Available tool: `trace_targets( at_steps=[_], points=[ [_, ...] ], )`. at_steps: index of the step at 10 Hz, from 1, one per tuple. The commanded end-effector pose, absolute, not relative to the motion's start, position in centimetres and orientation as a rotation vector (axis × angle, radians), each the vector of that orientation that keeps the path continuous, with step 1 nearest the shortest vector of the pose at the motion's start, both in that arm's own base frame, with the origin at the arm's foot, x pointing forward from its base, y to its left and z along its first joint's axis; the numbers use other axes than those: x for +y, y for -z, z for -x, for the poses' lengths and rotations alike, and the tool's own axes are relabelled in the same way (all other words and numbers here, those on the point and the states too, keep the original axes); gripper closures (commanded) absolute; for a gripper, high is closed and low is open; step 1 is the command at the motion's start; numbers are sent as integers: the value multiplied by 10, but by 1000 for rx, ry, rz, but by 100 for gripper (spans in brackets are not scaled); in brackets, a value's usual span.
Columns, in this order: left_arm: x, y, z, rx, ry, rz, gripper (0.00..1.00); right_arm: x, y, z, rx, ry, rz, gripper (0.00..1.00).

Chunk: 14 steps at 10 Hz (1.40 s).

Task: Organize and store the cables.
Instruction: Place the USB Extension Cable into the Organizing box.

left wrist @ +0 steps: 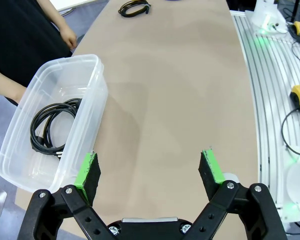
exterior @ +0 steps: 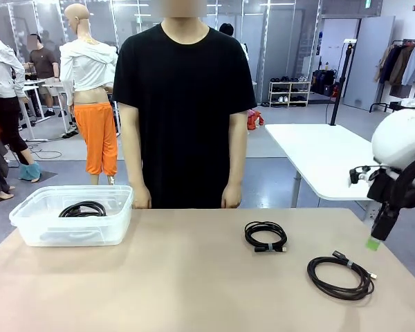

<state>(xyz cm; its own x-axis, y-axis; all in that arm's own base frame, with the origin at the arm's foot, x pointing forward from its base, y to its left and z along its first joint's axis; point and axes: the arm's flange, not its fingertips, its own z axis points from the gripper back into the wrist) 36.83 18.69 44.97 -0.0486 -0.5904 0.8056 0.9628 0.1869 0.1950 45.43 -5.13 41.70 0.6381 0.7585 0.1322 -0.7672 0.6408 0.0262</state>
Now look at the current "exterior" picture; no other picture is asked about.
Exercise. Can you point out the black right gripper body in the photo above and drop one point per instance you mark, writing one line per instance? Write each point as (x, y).
(384, 188)

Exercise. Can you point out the person's right forearm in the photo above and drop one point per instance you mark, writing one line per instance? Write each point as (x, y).
(135, 166)

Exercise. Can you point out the person's left forearm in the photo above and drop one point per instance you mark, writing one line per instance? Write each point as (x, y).
(236, 166)

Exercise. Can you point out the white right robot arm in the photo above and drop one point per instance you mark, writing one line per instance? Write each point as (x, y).
(401, 138)

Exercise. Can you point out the person's left hand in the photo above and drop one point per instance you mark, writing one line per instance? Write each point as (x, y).
(231, 197)

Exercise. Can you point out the person's right hand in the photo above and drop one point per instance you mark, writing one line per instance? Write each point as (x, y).
(142, 198)

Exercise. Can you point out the large white side table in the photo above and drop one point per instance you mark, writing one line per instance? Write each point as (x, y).
(325, 155)

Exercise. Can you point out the black bags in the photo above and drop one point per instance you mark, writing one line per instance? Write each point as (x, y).
(323, 83)

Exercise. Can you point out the clothes rack with coats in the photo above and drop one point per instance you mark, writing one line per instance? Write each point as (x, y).
(401, 65)

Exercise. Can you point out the grey partition panel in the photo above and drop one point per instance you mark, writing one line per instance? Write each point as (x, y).
(370, 62)

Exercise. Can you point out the wooden shoe rack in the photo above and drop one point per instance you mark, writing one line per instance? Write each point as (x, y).
(290, 93)

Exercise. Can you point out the person in black T-shirt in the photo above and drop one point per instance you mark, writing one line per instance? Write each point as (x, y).
(183, 103)

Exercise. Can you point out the person with black hair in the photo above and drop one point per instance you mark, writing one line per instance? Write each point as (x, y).
(226, 29)

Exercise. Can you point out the mannequin with orange trousers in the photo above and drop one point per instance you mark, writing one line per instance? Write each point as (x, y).
(97, 138)

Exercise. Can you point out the clear plastic storage container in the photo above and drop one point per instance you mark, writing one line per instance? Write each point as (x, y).
(72, 228)

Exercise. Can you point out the person in brown T-shirt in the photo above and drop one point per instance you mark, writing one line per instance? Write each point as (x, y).
(45, 62)

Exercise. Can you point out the white office desk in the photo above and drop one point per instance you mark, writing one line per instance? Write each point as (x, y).
(31, 83)

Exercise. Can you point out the mannequin with grey top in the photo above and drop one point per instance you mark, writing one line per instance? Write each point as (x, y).
(3, 69)

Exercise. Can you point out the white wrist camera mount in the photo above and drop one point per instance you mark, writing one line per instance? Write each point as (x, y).
(354, 176)

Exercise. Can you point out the black camera pole stand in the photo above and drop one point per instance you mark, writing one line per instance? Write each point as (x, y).
(342, 76)

